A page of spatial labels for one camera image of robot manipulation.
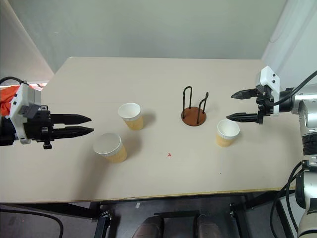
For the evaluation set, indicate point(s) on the black metal table frame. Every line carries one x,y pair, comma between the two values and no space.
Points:
74,209

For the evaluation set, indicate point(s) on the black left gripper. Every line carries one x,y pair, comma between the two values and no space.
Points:
37,126

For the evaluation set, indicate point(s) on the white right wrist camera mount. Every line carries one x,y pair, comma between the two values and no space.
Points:
268,77

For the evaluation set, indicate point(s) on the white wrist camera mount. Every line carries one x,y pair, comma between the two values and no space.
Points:
268,77
23,96

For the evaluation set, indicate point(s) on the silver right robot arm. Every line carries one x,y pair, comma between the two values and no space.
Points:
307,111

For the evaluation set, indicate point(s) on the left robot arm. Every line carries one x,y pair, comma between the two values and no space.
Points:
5,132

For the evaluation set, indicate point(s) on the orange cloth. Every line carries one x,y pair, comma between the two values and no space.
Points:
6,98

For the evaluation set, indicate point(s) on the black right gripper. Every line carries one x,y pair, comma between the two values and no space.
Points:
263,104

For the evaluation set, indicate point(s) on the dark rounded shape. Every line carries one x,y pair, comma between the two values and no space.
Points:
208,226
149,226

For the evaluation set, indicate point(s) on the ribbed yellow paper cup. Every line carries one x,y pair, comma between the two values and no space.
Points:
226,134
132,116
111,148

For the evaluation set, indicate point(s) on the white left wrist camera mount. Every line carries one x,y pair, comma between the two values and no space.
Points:
23,96

